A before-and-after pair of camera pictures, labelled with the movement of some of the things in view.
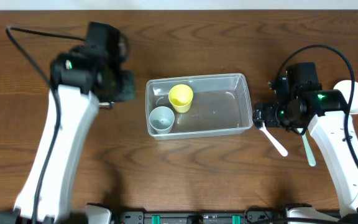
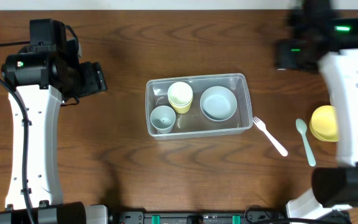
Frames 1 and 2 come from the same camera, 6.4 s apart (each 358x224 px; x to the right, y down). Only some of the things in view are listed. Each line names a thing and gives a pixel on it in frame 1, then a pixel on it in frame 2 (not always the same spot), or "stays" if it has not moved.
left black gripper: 127,86 → 92,80
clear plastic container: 183,106 stays
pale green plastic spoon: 311,155 stays
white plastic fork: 277,146 stays
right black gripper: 260,115 → 286,55
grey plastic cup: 161,119 stays
